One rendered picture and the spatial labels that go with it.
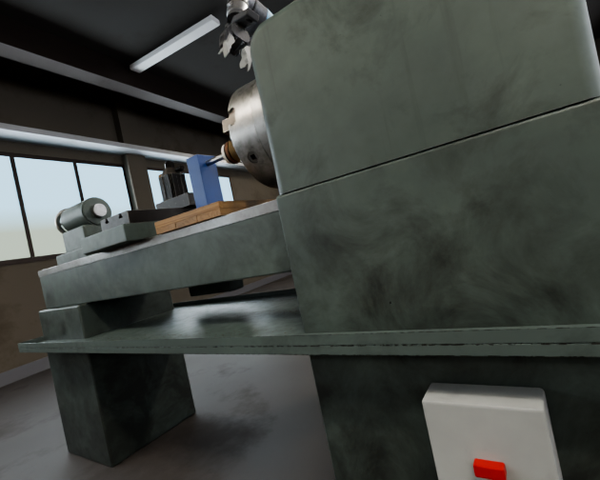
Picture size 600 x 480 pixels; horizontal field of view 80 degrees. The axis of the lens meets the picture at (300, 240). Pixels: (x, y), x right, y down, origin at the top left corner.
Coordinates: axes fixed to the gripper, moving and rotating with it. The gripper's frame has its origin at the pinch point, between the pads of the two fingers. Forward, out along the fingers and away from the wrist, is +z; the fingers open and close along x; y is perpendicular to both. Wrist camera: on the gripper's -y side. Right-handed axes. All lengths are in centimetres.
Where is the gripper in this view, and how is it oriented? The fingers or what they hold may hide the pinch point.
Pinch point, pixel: (237, 60)
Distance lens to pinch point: 133.6
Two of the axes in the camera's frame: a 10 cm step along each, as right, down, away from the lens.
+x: -7.2, -2.0, -6.6
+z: 0.1, 9.5, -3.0
